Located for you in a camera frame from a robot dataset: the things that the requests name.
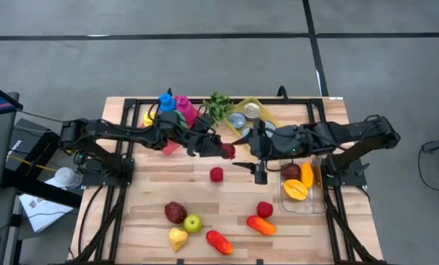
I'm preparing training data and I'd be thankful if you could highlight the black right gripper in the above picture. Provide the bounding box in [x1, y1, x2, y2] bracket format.
[232, 119, 279, 185]

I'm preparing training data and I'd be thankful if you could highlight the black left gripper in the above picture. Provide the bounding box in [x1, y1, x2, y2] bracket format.
[186, 116, 232, 159]

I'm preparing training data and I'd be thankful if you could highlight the small dark red fruit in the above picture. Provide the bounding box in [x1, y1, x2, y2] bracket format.
[221, 143, 237, 160]

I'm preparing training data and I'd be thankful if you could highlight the red round fruit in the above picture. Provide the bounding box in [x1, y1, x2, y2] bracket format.
[256, 200, 274, 219]
[209, 166, 225, 183]

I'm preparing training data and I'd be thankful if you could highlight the green plastic bottle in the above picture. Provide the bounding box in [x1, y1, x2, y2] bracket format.
[173, 109, 188, 128]

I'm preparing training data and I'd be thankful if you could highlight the pink plastic bottle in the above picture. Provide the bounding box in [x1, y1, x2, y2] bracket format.
[174, 94, 198, 128]

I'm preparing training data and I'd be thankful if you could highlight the yellow halved fruit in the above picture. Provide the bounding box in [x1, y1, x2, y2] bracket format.
[282, 178, 310, 202]

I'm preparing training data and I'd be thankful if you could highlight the blue plastic bottle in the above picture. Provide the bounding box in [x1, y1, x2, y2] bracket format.
[157, 92, 176, 113]

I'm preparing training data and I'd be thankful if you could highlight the red orange mango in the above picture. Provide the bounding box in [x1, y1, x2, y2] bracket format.
[246, 214, 278, 237]

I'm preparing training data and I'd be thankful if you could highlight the yellow plastic bottle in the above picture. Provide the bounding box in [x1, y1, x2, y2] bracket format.
[142, 111, 157, 128]

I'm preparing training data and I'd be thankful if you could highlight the green apple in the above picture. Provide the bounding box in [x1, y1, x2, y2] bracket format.
[183, 213, 204, 234]

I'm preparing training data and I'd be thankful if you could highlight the red yellow mango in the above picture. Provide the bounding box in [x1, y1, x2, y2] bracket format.
[205, 230, 235, 256]

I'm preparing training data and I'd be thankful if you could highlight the yellow pear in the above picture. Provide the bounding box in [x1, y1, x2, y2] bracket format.
[168, 227, 189, 253]

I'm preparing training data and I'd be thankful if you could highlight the green plant in white pot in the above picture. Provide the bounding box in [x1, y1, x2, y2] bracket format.
[202, 91, 236, 127]

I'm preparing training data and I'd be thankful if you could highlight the yellow translucent plastic bin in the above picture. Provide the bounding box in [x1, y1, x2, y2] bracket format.
[224, 96, 283, 158]

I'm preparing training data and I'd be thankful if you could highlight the pink plastic bin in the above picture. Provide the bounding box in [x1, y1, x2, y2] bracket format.
[138, 96, 205, 156]

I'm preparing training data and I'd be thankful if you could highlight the clear plastic bin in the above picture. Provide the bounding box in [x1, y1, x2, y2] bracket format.
[277, 154, 332, 215]

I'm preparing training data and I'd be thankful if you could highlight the white paper sheet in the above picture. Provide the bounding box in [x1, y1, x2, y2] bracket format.
[19, 175, 75, 233]

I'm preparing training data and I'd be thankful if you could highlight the black metal table frame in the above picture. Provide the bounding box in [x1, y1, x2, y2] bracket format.
[70, 85, 388, 265]

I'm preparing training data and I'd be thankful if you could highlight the black thick cable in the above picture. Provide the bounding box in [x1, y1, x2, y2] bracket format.
[77, 185, 106, 258]

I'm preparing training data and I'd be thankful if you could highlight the black thin floor cable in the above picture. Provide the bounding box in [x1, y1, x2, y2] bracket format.
[417, 141, 439, 192]

